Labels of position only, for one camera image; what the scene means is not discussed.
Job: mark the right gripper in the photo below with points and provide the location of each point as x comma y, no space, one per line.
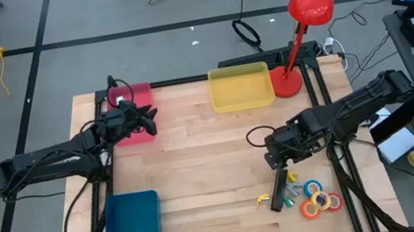
287,144

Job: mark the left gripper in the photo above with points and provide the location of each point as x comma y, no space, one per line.
120,124

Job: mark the yellow staple remover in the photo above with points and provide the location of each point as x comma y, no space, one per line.
292,177
262,198

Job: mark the blue tape roll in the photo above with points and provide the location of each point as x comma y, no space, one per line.
305,189

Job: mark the green staple remover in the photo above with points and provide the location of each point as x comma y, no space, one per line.
289,202

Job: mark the yellow tape roll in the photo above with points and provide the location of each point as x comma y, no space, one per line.
313,202

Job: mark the red tape roll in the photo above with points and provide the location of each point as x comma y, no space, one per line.
340,201

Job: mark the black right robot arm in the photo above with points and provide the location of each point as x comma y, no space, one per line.
356,101

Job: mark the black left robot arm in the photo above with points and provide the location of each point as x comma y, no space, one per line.
47,170

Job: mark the light blue staple remover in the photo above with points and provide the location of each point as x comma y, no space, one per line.
293,191

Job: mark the purple staple remover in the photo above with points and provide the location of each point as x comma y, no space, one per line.
321,199

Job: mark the orange tape roll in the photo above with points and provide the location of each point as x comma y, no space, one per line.
303,211

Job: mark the pink translucent plastic bin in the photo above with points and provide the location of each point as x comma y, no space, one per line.
144,94

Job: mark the yellow translucent plastic bin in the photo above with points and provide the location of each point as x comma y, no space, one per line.
240,89

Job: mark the white box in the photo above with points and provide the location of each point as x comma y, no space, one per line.
397,145

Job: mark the white charger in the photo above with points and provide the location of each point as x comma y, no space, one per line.
329,42

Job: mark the red desk lamp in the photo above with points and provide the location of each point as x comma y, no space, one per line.
311,6

